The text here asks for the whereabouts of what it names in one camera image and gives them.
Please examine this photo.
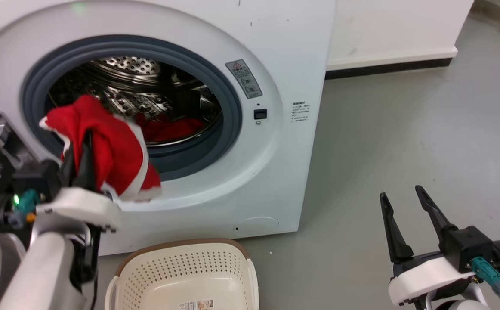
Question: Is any gripper green-plug cable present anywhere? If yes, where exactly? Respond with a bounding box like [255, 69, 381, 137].
[8, 189, 40, 229]
[470, 257, 500, 310]

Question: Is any red cloth garment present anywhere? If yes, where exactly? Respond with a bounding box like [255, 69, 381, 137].
[136, 113, 206, 144]

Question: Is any white front-load washing machine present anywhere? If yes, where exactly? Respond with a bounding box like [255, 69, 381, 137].
[0, 0, 337, 257]

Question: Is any grey warning sticker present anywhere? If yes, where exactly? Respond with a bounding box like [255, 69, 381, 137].
[225, 59, 263, 100]

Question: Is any chrome washer door hinge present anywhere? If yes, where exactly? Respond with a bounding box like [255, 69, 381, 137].
[0, 111, 40, 173]

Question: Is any round filter access cover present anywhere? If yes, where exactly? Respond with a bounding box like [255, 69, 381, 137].
[239, 216, 280, 236]

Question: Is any steel perforated washer drum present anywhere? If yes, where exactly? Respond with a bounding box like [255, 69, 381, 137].
[47, 56, 224, 147]

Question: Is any grey rubber door gasket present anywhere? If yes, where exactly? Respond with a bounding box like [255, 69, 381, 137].
[21, 34, 243, 182]

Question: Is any left gripper green-plug cable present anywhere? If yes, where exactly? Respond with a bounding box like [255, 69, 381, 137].
[8, 189, 40, 229]

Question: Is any black wall baseboard strip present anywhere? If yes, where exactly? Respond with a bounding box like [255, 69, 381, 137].
[325, 57, 453, 81]

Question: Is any red garment with white trim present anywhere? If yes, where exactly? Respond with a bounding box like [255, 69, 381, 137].
[39, 94, 163, 202]

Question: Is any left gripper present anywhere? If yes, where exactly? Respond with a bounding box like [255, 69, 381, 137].
[0, 129, 122, 236]

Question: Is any small printed text label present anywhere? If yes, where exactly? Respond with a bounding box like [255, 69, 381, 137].
[291, 101, 310, 124]

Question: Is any basket product label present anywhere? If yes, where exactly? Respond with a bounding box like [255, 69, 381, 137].
[177, 300, 214, 310]

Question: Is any right gripper green-plug cable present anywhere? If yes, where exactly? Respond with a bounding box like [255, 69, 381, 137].
[470, 257, 500, 310]

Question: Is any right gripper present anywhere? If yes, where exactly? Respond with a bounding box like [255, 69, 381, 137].
[379, 185, 500, 307]

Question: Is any cream perforated laundry basket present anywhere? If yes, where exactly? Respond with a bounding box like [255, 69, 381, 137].
[104, 238, 259, 310]

